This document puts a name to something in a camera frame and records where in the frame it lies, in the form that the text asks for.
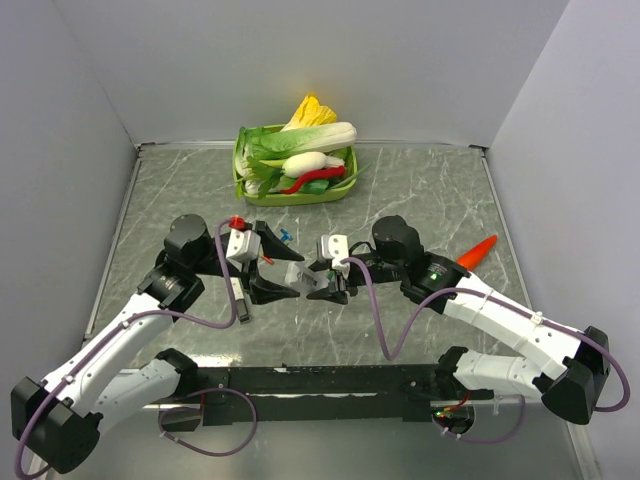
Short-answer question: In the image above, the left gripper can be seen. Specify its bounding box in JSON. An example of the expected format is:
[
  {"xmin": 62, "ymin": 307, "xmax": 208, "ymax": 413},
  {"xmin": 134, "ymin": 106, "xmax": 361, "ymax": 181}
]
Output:
[{"xmin": 192, "ymin": 221, "xmax": 303, "ymax": 302}]

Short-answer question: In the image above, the green plastic tray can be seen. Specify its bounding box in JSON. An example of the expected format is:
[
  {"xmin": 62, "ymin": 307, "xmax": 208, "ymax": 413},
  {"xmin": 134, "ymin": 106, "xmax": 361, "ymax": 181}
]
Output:
[{"xmin": 233, "ymin": 125, "xmax": 358, "ymax": 207}]

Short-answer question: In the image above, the long green napa cabbage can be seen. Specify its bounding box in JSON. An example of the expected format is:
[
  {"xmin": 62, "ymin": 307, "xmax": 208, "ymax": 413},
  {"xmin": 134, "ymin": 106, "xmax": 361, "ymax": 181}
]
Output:
[{"xmin": 244, "ymin": 122, "xmax": 357, "ymax": 160}]

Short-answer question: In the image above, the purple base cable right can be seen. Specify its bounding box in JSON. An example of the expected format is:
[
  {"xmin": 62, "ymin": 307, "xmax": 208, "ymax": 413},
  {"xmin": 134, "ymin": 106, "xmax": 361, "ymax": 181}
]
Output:
[{"xmin": 432, "ymin": 389, "xmax": 529, "ymax": 446}]

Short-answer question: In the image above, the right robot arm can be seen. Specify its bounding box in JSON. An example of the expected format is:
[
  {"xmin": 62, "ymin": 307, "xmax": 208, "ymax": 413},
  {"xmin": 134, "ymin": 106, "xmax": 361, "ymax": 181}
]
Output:
[{"xmin": 310, "ymin": 216, "xmax": 610, "ymax": 425}]

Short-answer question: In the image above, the green parsley sprig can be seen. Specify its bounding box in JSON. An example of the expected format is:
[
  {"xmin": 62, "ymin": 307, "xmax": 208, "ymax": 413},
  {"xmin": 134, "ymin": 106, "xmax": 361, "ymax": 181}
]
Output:
[{"xmin": 234, "ymin": 157, "xmax": 284, "ymax": 198}]

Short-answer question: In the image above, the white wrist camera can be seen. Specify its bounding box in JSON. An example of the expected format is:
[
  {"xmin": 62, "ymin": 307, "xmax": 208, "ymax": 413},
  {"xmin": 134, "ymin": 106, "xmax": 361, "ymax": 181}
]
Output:
[
  {"xmin": 317, "ymin": 234, "xmax": 350, "ymax": 277},
  {"xmin": 226, "ymin": 216, "xmax": 261, "ymax": 264}
]

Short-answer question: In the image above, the yellow toy cabbage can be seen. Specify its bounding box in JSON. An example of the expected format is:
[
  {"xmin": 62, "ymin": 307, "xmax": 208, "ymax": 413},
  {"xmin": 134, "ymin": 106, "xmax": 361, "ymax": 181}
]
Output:
[{"xmin": 282, "ymin": 93, "xmax": 337, "ymax": 131}]

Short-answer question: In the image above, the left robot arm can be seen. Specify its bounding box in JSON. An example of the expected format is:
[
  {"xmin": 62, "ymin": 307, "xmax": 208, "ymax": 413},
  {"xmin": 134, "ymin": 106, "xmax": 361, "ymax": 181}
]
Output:
[{"xmin": 10, "ymin": 214, "xmax": 304, "ymax": 479}]

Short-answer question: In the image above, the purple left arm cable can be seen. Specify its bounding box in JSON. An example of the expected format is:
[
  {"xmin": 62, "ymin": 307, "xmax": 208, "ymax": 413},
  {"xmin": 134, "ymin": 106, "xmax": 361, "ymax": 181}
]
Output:
[{"xmin": 13, "ymin": 222, "xmax": 241, "ymax": 479}]

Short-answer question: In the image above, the orange toy carrot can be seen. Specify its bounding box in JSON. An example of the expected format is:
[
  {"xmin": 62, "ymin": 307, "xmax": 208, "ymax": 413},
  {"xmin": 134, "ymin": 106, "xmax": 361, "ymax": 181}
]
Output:
[{"xmin": 456, "ymin": 235, "xmax": 498, "ymax": 271}]

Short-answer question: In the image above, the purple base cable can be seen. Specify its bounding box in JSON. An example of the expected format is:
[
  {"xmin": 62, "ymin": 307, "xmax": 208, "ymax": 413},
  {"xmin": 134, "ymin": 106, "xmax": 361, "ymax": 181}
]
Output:
[
  {"xmin": 432, "ymin": 389, "xmax": 529, "ymax": 446},
  {"xmin": 158, "ymin": 387, "xmax": 259, "ymax": 457}
]

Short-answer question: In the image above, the blue battery upper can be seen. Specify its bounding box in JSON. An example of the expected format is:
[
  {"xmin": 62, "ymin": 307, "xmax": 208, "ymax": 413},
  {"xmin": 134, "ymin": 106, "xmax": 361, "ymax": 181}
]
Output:
[{"xmin": 280, "ymin": 229, "xmax": 293, "ymax": 244}]

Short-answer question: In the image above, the small green bok choy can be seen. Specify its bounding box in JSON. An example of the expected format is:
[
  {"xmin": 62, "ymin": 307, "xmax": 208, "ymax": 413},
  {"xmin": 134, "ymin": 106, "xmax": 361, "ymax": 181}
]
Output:
[{"xmin": 233, "ymin": 127, "xmax": 267, "ymax": 179}]

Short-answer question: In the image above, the white toy radish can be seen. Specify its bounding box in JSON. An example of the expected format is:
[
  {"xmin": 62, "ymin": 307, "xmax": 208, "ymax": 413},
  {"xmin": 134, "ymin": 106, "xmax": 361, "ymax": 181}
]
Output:
[{"xmin": 281, "ymin": 152, "xmax": 345, "ymax": 178}]

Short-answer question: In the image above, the black base bar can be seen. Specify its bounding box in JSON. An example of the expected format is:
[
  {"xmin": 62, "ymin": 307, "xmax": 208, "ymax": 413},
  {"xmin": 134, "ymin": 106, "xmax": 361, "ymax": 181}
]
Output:
[{"xmin": 154, "ymin": 364, "xmax": 493, "ymax": 426}]

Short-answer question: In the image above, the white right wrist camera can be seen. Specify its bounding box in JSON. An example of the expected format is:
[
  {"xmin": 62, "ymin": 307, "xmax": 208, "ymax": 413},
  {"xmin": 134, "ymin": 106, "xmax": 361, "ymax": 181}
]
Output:
[{"xmin": 317, "ymin": 234, "xmax": 350, "ymax": 277}]

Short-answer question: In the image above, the red chili pepper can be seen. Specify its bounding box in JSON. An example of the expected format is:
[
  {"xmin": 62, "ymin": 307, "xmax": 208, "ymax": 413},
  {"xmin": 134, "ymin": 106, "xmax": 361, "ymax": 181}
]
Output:
[{"xmin": 280, "ymin": 166, "xmax": 346, "ymax": 195}]

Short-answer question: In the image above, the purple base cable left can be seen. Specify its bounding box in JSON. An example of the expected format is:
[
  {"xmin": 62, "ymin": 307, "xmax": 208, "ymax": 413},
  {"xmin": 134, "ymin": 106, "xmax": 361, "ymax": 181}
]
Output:
[{"xmin": 158, "ymin": 387, "xmax": 259, "ymax": 457}]

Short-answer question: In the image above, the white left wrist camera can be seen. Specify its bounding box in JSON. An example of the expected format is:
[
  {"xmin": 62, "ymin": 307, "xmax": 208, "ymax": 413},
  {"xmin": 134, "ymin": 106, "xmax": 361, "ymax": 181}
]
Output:
[{"xmin": 226, "ymin": 216, "xmax": 261, "ymax": 264}]

